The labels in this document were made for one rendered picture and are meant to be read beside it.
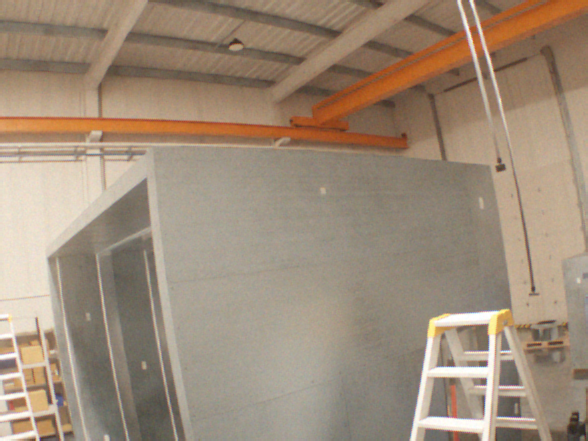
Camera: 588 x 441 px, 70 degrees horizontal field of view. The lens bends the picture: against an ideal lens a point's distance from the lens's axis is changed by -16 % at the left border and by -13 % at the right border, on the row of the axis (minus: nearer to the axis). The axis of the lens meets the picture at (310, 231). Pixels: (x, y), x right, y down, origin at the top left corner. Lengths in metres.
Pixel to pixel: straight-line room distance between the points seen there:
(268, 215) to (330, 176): 0.44
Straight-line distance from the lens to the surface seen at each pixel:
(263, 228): 2.16
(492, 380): 2.03
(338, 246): 2.41
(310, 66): 12.25
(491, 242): 3.58
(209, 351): 1.99
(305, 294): 2.25
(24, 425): 10.01
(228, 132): 11.94
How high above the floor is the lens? 2.63
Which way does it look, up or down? 4 degrees up
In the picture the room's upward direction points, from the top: 8 degrees counter-clockwise
